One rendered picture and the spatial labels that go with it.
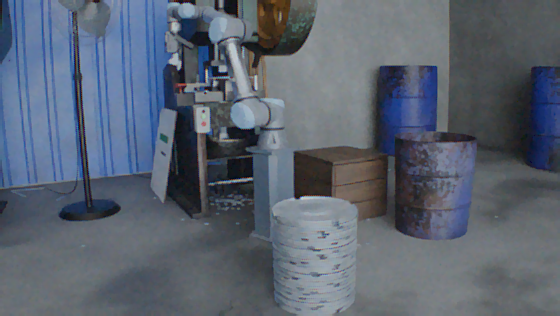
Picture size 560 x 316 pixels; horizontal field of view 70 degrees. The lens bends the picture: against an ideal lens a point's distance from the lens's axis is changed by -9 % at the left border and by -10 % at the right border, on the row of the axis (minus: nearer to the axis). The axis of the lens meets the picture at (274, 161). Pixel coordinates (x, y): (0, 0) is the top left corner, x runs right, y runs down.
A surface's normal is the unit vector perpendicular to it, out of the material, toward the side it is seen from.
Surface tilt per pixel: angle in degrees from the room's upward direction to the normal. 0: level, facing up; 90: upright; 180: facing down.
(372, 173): 90
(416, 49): 90
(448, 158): 92
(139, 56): 90
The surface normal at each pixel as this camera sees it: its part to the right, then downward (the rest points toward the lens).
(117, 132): 0.44, 0.16
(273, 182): -0.01, 0.18
